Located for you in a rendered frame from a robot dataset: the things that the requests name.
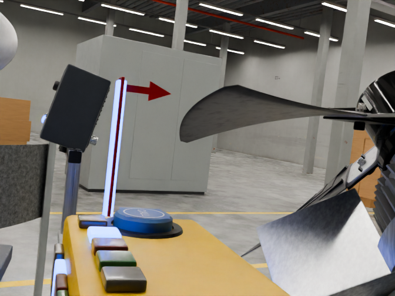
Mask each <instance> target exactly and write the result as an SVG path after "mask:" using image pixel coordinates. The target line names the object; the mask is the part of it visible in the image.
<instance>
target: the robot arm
mask: <svg viewBox="0 0 395 296"><path fill-rule="evenodd" d="M17 47H18V40H17V35H16V32H15V30H14V27H13V26H12V24H11V23H10V22H9V21H8V20H7V19H6V17H4V16H3V14H1V13H0V70H2V69H3V68H4V67H5V66H6V65H7V64H8V63H9V62H10V61H12V60H13V58H14V56H15V54H16V51H17Z"/></svg>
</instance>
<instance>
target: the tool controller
mask: <svg viewBox="0 0 395 296"><path fill-rule="evenodd" d="M110 85H111V81H110V80H108V79H105V78H103V77H101V76H98V75H96V74H94V73H91V72H88V71H87V70H84V69H81V68H79V67H77V66H74V65H71V64H68V65H67V67H66V69H65V71H64V72H63V75H62V77H61V80H60V82H59V81H55V83H54V86H53V90H55V91H56V93H55V96H54V98H53V101H52V103H51V106H50V108H49V112H48V115H47V118H46V120H45V123H44V125H43V127H42V130H41V134H40V138H41V139H44V140H47V141H49V142H52V143H55V144H58V145H59V148H58V149H59V151H60V152H63V153H66V148H73V149H81V150H82V152H84V151H85V149H86V148H87V146H88V145H89V144H92V145H94V146H95V145H96V143H97V141H98V137H96V136H94V135H92V133H93V131H94V128H95V126H96V125H97V121H98V120H99V119H98V118H99V116H100V113H101V111H102V108H103V107H104V105H103V104H104V103H105V102H106V101H105V100H106V98H107V95H108V92H109V91H110Z"/></svg>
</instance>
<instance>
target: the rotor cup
mask: <svg viewBox="0 0 395 296"><path fill-rule="evenodd" d="M364 95H365V97H366V99H367V100H368V101H369V103H370V104H371V106H372V107H373V108H372V109H371V111H369V109H368V108H367V107H366V109H367V110H363V112H364V113H395V70H394V71H392V72H389V73H387V74H385V75H383V76H381V77H379V78H378V79H376V80H375V81H374V82H372V83H371V84H370V85H369V86H368V87H367V88H366V89H365V90H364V91H363V93H362V94H361V96H360V97H359V100H358V102H357V106H356V111H358V112H359V110H360V109H357V108H358V103H364V102H363V100H362V97H363V96H364ZM377 120H386V121H391V122H395V117H377ZM365 131H366V132H367V134H368V135H369V137H370V138H371V140H372V142H373V143H374V145H375V146H376V148H377V149H378V151H380V153H379V157H378V166H379V169H380V171H381V172H382V171H386V170H387V167H386V165H387V164H390V160H391V158H392V157H393V156H394V154H395V125H375V124H366V125H365Z"/></svg>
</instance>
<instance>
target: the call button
mask: <svg viewBox="0 0 395 296"><path fill-rule="evenodd" d="M172 223H173V218H172V217H171V216H170V214H168V213H166V212H164V211H162V210H161V209H153V208H137V207H131V208H129V207H120V209H119V210H118V211H116V212H115V213H114V217H113V226H115V227H117V228H120V229H123V230H128V231H134V232H139V233H165V232H168V231H172Z"/></svg>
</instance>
